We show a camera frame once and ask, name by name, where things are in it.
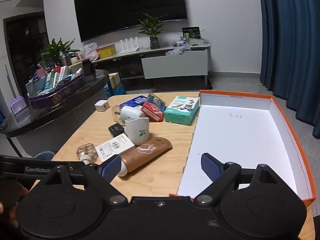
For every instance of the clear liquid bottle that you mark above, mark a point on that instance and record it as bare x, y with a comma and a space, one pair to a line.
86, 151

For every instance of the black television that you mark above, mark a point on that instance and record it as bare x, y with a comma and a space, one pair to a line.
130, 5

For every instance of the white cardboard tray orange rim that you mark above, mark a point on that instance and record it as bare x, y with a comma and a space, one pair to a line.
237, 142

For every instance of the red playing card box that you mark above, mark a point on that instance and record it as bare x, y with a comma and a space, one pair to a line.
152, 110

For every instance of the small purple container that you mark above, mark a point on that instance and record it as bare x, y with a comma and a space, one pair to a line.
18, 105

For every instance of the blue bag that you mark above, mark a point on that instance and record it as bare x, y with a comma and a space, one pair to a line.
117, 91

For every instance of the black charger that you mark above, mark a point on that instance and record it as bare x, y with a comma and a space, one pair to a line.
116, 129

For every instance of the white router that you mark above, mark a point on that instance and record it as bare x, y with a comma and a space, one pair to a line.
131, 48

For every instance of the white plastic bag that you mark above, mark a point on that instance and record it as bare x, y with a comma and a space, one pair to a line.
90, 52

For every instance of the potted plant dark pot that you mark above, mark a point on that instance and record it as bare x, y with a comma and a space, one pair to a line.
152, 27

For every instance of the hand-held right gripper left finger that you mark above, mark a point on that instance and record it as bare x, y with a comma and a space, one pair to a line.
111, 167

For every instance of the clear plastic containers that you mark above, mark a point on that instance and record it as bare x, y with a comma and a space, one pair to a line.
180, 43

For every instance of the black upright box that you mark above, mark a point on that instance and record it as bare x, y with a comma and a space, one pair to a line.
87, 67

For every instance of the brown tube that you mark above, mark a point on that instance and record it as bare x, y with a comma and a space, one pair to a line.
147, 152

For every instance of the teal plaster box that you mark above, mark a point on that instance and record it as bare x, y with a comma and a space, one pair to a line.
182, 110

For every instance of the black green box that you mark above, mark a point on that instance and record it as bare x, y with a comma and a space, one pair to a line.
192, 33

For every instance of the clear plastic bag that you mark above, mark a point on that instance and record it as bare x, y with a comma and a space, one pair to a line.
175, 52

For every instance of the small white labelled box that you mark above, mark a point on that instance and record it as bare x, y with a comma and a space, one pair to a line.
113, 146

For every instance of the potted plant metal pot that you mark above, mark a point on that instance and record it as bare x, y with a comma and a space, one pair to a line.
58, 48

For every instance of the green white carton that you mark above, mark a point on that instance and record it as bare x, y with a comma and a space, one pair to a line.
51, 81

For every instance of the cardboard box yellow tape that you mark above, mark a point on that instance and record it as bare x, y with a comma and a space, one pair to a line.
114, 80

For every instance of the black roll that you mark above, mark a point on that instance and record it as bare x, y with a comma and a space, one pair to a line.
210, 83

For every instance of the white television cabinet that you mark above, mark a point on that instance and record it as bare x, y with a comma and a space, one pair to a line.
175, 65

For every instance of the purple patterned tray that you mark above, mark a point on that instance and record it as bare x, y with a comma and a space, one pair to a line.
60, 92

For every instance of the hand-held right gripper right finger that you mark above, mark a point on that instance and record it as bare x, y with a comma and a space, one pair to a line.
211, 166

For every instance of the person's left hand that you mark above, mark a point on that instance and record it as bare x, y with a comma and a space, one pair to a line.
11, 197

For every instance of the blue curtain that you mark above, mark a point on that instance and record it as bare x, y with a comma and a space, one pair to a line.
290, 42

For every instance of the dark glass table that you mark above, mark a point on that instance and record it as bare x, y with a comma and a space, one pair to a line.
62, 110

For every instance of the dark shelf cabinet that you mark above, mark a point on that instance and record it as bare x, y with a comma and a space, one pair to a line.
25, 50

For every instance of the blue tin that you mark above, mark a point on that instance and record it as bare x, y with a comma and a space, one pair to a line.
132, 101

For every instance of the white plug-in device clear cap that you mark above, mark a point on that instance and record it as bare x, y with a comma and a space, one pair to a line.
130, 112

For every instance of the white square adapter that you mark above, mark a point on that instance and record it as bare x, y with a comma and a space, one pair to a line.
102, 105

